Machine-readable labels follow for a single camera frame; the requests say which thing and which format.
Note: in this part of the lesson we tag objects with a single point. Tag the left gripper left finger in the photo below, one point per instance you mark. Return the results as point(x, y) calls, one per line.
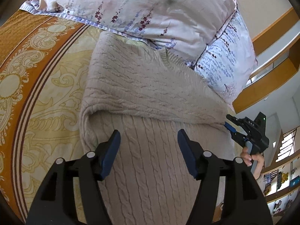
point(54, 202)

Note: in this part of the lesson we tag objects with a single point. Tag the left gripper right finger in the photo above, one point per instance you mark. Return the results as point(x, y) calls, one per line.
point(244, 202)

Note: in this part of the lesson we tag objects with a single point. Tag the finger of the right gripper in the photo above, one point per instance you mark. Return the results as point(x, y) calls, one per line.
point(235, 135)
point(237, 121)

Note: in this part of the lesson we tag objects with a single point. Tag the beige cable knit sweater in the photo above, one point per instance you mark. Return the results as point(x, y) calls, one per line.
point(148, 96)

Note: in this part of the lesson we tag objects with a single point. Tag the person's right hand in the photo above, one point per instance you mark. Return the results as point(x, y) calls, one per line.
point(250, 159)

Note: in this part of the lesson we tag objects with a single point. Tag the orange wooden headboard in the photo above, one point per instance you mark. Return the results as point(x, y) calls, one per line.
point(278, 51)

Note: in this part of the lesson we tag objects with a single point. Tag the wooden display shelf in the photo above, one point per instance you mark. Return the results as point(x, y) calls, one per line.
point(281, 185)

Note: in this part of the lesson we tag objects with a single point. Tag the white blue floral pillow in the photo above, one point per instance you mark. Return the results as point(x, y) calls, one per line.
point(228, 61)

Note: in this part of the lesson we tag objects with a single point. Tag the pink floral pillow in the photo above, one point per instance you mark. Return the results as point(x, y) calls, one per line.
point(183, 26)

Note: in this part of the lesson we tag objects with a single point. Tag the yellow patterned bed sheet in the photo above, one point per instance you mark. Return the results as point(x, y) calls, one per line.
point(44, 65)

